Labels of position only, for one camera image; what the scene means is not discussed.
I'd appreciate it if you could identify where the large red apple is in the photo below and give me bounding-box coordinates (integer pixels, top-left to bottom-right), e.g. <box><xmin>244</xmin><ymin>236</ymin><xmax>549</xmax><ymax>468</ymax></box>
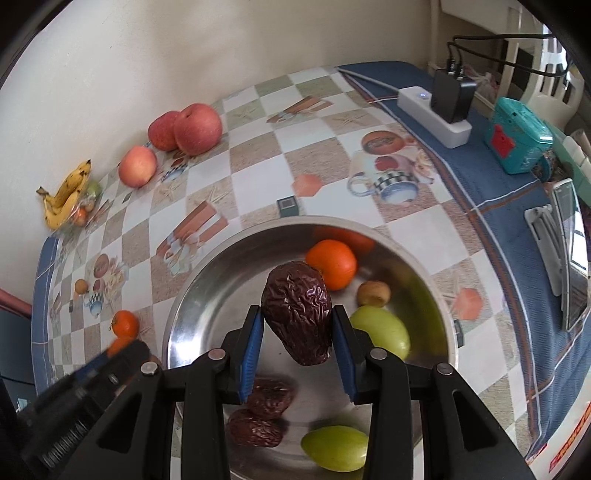
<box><xmin>174</xmin><ymin>103</ymin><xmax>223</xmax><ymax>156</ymax></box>

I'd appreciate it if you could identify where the teal box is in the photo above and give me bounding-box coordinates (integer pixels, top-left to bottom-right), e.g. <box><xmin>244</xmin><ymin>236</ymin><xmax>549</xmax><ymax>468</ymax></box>
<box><xmin>482</xmin><ymin>97</ymin><xmax>555</xmax><ymax>175</ymax></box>

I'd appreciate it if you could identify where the clear plastic tray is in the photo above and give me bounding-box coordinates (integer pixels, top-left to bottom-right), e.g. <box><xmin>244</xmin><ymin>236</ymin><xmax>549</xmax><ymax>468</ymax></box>
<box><xmin>55</xmin><ymin>178</ymin><xmax>105</xmax><ymax>232</ymax></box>

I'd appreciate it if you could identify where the dark cabinet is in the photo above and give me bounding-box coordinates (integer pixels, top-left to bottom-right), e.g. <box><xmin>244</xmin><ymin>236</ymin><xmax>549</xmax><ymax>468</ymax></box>
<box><xmin>0</xmin><ymin>309</ymin><xmax>38</xmax><ymax>402</ymax></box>

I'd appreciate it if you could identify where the white red-printed board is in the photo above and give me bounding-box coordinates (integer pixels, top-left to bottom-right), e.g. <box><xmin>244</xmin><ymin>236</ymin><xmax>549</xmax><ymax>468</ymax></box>
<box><xmin>522</xmin><ymin>401</ymin><xmax>591</xmax><ymax>480</ymax></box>

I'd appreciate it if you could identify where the yellow banana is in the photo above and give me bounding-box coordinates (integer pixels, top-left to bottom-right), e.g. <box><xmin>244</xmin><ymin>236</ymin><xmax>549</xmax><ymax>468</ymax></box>
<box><xmin>54</xmin><ymin>159</ymin><xmax>92</xmax><ymax>213</ymax></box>
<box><xmin>37</xmin><ymin>187</ymin><xmax>81</xmax><ymax>232</ymax></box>

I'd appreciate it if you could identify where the black charger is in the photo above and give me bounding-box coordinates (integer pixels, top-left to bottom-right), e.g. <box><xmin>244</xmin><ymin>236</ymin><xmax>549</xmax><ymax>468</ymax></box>
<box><xmin>431</xmin><ymin>68</ymin><xmax>478</xmax><ymax>124</ymax></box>

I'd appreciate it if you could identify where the grey power cable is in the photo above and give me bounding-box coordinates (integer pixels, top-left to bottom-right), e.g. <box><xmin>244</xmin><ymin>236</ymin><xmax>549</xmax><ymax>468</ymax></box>
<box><xmin>336</xmin><ymin>66</ymin><xmax>402</xmax><ymax>97</ymax></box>

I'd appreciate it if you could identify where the white chair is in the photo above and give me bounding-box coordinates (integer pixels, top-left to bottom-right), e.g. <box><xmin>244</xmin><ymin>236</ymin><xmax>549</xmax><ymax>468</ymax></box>
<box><xmin>499</xmin><ymin>28</ymin><xmax>591</xmax><ymax>134</ymax></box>

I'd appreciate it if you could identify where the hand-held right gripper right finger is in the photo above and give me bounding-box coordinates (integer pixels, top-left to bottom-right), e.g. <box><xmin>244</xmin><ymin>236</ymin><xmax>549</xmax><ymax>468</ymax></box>
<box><xmin>331</xmin><ymin>305</ymin><xmax>536</xmax><ymax>480</ymax></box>

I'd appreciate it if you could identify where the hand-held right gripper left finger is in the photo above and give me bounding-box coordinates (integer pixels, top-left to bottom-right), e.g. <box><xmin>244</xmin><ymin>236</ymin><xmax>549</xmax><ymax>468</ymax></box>
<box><xmin>95</xmin><ymin>305</ymin><xmax>265</xmax><ymax>480</ymax></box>

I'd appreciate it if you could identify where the green apple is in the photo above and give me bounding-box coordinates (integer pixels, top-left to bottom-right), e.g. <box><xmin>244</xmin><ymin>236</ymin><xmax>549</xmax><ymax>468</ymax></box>
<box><xmin>349</xmin><ymin>305</ymin><xmax>411</xmax><ymax>361</ymax></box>

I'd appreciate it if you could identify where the white phone stand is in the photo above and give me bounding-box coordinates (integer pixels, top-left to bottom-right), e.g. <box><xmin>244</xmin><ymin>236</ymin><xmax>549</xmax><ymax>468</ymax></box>
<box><xmin>524</xmin><ymin>205</ymin><xmax>573</xmax><ymax>296</ymax></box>

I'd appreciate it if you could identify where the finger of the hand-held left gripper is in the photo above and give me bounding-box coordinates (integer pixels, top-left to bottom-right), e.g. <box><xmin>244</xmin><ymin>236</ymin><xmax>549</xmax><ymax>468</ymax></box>
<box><xmin>74</xmin><ymin>339</ymin><xmax>151</xmax><ymax>378</ymax></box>

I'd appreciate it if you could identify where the pink rail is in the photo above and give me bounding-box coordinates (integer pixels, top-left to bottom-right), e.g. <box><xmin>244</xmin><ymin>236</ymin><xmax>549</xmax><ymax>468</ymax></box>
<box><xmin>0</xmin><ymin>288</ymin><xmax>33</xmax><ymax>319</ymax></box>

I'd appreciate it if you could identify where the dark red apple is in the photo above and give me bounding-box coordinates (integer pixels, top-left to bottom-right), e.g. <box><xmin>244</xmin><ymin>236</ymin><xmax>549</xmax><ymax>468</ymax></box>
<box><xmin>148</xmin><ymin>111</ymin><xmax>182</xmax><ymax>151</ymax></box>

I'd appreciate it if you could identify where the black cable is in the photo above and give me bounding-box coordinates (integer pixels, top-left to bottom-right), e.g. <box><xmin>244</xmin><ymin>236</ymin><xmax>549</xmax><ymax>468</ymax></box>
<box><xmin>452</xmin><ymin>32</ymin><xmax>557</xmax><ymax>77</ymax></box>
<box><xmin>445</xmin><ymin>41</ymin><xmax>571</xmax><ymax>78</ymax></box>

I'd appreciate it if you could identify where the round metal plate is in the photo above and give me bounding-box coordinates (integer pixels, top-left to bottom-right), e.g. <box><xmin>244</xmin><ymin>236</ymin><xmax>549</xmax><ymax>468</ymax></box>
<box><xmin>161</xmin><ymin>216</ymin><xmax>459</xmax><ymax>480</ymax></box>

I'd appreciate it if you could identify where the wrinkled brown date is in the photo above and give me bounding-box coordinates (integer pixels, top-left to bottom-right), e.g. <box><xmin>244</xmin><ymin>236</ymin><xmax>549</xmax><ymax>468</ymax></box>
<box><xmin>261</xmin><ymin>261</ymin><xmax>333</xmax><ymax>367</ymax></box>
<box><xmin>227</xmin><ymin>408</ymin><xmax>286</xmax><ymax>448</ymax></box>
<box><xmin>246</xmin><ymin>376</ymin><xmax>296</xmax><ymax>420</ymax></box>

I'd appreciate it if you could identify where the white power strip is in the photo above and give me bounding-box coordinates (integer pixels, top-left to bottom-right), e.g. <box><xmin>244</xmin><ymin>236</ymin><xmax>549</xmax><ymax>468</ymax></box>
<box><xmin>397</xmin><ymin>86</ymin><xmax>472</xmax><ymax>149</ymax></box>

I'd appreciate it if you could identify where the checkered printed tablecloth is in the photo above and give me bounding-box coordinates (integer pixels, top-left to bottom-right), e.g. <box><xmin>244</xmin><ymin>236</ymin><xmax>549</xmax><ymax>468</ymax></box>
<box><xmin>30</xmin><ymin>60</ymin><xmax>591</xmax><ymax>480</ymax></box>

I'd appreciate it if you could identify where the pale pink apple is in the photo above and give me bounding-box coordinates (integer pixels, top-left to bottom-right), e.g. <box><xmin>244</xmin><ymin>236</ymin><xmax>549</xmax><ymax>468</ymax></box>
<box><xmin>118</xmin><ymin>146</ymin><xmax>158</xmax><ymax>188</ymax></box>

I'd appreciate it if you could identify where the oval green fruit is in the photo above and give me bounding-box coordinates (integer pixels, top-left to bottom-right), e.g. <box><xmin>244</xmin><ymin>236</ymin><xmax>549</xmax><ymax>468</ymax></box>
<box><xmin>300</xmin><ymin>425</ymin><xmax>369</xmax><ymax>473</ymax></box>

